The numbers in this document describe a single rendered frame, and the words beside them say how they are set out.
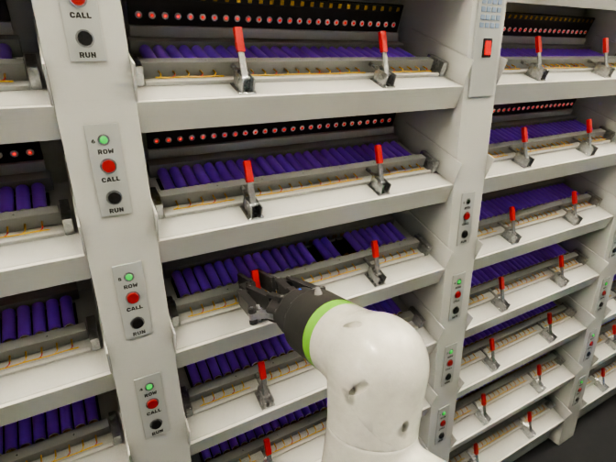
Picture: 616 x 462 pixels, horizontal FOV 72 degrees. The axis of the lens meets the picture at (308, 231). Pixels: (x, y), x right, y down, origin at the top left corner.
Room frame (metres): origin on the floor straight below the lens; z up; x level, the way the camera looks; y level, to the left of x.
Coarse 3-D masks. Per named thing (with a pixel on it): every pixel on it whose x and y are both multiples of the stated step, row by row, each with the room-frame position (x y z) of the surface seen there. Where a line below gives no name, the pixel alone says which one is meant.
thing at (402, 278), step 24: (408, 216) 0.99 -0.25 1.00; (432, 240) 0.91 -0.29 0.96; (360, 264) 0.85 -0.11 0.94; (408, 264) 0.87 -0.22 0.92; (432, 264) 0.88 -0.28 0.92; (168, 288) 0.71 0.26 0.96; (336, 288) 0.77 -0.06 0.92; (360, 288) 0.78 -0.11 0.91; (384, 288) 0.79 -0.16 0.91; (408, 288) 0.84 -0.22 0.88; (192, 312) 0.67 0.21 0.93; (240, 312) 0.68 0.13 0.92; (192, 336) 0.62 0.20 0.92; (216, 336) 0.62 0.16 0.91; (240, 336) 0.64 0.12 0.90; (264, 336) 0.67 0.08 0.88; (192, 360) 0.61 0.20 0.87
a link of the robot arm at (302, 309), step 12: (300, 300) 0.49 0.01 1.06; (312, 300) 0.48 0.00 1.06; (324, 300) 0.47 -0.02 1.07; (288, 312) 0.48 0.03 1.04; (300, 312) 0.47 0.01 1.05; (312, 312) 0.45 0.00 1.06; (288, 324) 0.47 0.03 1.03; (300, 324) 0.45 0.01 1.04; (288, 336) 0.47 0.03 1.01; (300, 336) 0.44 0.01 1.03; (300, 348) 0.44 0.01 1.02
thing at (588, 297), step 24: (600, 24) 1.35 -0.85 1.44; (600, 96) 1.31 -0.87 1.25; (600, 168) 1.27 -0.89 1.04; (600, 240) 1.23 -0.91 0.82; (600, 288) 1.23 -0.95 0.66; (600, 312) 1.25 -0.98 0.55; (576, 360) 1.22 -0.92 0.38; (576, 384) 1.22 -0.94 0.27; (576, 408) 1.25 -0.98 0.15; (552, 432) 1.24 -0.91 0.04
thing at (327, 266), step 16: (416, 240) 0.92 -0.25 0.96; (352, 256) 0.84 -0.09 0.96; (368, 256) 0.85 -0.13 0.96; (384, 256) 0.88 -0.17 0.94; (400, 256) 0.88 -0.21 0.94; (288, 272) 0.76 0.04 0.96; (304, 272) 0.77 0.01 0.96; (320, 272) 0.80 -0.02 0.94; (224, 288) 0.70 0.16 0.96; (176, 304) 0.65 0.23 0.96; (192, 304) 0.67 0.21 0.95; (208, 304) 0.68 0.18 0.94
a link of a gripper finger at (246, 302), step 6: (240, 294) 0.60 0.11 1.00; (246, 294) 0.60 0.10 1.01; (240, 300) 0.60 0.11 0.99; (246, 300) 0.57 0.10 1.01; (252, 300) 0.57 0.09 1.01; (246, 306) 0.57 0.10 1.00; (252, 306) 0.54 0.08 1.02; (246, 312) 0.57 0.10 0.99; (252, 312) 0.53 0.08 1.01; (252, 324) 0.53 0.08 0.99
